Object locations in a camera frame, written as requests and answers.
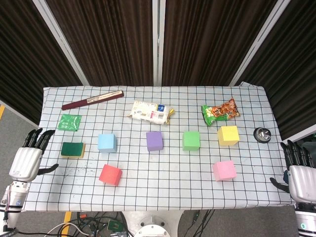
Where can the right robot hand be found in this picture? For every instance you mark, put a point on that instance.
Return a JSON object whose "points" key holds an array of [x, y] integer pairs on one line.
{"points": [[302, 180]]}

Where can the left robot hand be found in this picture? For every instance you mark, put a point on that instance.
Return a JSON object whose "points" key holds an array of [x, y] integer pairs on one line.
{"points": [[24, 160]]}

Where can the pink foam cube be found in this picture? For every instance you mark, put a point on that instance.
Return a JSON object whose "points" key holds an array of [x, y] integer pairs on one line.
{"points": [[224, 170]]}

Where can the light blue foam cube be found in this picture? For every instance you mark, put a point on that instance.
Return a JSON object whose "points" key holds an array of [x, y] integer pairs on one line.
{"points": [[106, 143]]}

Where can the red foam cube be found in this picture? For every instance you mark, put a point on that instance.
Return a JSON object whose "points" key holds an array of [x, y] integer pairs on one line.
{"points": [[110, 174]]}

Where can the green foam cube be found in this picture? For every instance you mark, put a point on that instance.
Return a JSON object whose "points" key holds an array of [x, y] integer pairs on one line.
{"points": [[191, 140]]}

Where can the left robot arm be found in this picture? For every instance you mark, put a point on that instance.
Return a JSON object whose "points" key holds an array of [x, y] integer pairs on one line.
{"points": [[14, 197]]}

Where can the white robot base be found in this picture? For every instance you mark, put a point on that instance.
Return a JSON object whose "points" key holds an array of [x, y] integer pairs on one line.
{"points": [[153, 222]]}

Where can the yellow foam cube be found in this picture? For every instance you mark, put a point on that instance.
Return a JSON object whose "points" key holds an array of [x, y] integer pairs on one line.
{"points": [[228, 135]]}

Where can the purple foam cube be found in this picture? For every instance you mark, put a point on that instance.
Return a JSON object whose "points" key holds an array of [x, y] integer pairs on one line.
{"points": [[154, 141]]}

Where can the green yellow sponge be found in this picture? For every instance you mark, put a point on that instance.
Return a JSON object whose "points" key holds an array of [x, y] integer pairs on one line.
{"points": [[72, 149]]}

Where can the green sachet packet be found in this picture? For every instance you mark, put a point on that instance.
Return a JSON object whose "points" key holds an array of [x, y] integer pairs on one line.
{"points": [[69, 122]]}

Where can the black round metal cap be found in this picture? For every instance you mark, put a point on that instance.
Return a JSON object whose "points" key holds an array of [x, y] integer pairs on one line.
{"points": [[262, 134]]}

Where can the dark red folded fan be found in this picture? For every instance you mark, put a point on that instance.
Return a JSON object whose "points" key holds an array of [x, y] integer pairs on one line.
{"points": [[92, 100]]}

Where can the dark brown partition panel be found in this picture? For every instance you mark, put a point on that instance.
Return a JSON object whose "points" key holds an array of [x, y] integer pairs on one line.
{"points": [[205, 42], [296, 74], [24, 61], [106, 42]]}

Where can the green orange snack bag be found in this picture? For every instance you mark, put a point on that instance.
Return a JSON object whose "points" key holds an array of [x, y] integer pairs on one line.
{"points": [[219, 112]]}

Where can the green circuit board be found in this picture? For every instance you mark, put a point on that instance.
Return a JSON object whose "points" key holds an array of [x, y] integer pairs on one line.
{"points": [[114, 225]]}

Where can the white checkered tablecloth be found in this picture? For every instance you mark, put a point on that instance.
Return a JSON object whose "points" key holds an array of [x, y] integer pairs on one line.
{"points": [[158, 177]]}

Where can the white biscuit package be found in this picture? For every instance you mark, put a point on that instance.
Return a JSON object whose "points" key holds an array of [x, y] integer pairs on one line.
{"points": [[150, 112]]}

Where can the grey partition base rail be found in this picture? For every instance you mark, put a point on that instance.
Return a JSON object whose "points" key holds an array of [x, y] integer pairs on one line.
{"points": [[17, 112], [298, 137]]}

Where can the grey partition post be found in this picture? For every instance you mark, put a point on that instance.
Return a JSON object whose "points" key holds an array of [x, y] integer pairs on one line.
{"points": [[158, 42], [61, 47], [259, 42]]}

